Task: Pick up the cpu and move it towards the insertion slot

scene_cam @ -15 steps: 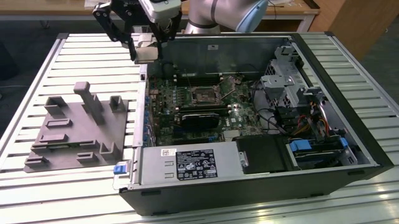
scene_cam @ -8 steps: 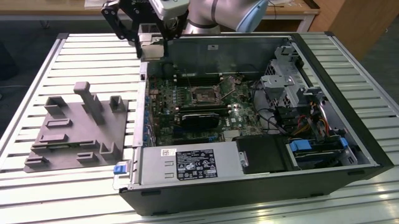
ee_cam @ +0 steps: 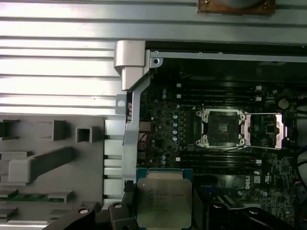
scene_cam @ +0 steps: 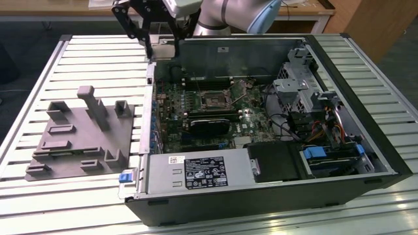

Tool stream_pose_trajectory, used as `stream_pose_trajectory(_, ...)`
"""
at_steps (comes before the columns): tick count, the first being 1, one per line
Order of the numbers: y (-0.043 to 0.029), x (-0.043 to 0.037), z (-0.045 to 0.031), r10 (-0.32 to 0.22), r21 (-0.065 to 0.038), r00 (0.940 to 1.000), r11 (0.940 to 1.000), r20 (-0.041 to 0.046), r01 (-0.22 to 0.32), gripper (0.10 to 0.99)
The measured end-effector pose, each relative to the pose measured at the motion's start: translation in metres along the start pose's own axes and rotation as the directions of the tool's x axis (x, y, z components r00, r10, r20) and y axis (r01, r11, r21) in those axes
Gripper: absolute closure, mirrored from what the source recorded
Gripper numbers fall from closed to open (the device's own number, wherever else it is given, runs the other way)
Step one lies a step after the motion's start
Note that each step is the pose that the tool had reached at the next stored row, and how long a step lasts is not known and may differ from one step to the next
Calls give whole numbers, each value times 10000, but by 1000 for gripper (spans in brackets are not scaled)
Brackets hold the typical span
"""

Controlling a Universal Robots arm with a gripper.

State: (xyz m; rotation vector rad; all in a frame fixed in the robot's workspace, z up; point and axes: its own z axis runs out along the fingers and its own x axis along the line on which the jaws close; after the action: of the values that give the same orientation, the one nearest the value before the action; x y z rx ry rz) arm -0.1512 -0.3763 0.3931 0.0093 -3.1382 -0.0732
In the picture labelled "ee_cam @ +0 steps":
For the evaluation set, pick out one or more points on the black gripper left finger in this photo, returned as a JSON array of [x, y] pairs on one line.
[[120, 218]]

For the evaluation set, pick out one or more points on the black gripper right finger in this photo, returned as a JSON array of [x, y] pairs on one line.
[[227, 218]]

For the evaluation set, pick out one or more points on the silver topped CPU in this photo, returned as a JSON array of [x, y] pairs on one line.
[[163, 198]]

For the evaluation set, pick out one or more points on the black RAM slot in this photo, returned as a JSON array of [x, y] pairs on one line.
[[216, 97], [216, 160], [227, 169], [216, 86]]

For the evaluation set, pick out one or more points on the CPU socket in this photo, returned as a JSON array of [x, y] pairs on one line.
[[220, 127]]

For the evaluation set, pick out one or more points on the gray parts rack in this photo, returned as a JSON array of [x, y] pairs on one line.
[[72, 172]]

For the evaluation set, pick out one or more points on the green motherboard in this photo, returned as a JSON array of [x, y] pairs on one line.
[[275, 167]]

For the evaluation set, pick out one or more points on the green RAM stick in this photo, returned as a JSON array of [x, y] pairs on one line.
[[28, 196]]

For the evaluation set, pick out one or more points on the metal socket cover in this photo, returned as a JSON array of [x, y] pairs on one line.
[[281, 131]]

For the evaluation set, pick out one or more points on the black open PC case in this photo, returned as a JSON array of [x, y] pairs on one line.
[[134, 115]]

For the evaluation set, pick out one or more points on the round silver coin battery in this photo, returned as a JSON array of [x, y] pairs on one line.
[[283, 103]]

